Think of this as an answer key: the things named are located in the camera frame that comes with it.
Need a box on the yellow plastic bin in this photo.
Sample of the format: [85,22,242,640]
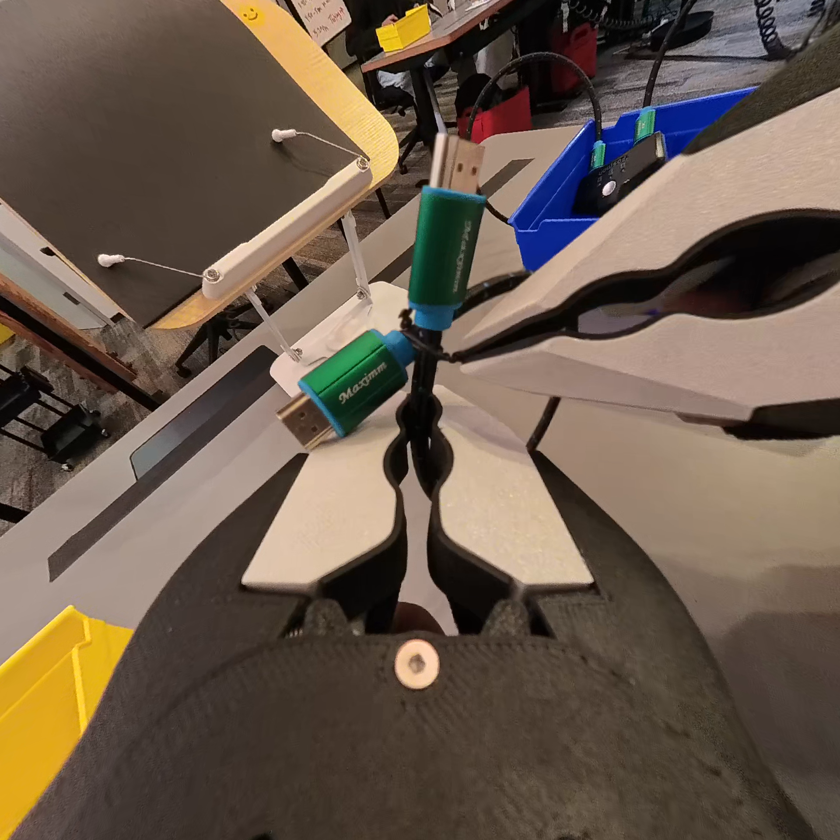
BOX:
[0,607,136,836]

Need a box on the black hdmi switch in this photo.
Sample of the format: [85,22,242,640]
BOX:
[575,132,670,217]

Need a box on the braided hdmi cable green plug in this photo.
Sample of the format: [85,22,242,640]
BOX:
[473,50,610,173]
[636,0,712,141]
[276,132,563,502]

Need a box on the blue plastic bin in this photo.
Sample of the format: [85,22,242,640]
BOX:
[512,86,762,274]

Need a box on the small yellow bin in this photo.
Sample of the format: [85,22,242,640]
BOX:
[377,6,434,53]

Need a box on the white laptop stand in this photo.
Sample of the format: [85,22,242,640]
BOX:
[99,125,447,397]

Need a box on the wooden desk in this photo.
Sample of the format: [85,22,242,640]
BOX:
[361,0,559,161]

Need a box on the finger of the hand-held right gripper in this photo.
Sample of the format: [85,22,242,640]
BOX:
[453,322,840,427]
[453,122,840,362]

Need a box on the wooden board with black surface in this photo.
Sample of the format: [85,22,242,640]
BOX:
[0,0,400,332]

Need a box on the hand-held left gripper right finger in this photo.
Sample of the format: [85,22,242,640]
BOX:
[428,392,595,594]

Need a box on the whiteboard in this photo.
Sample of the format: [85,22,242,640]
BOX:
[292,0,354,48]

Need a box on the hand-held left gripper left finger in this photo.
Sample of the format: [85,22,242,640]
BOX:
[241,394,408,594]

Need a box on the black metal cart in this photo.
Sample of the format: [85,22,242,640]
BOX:
[0,361,109,469]

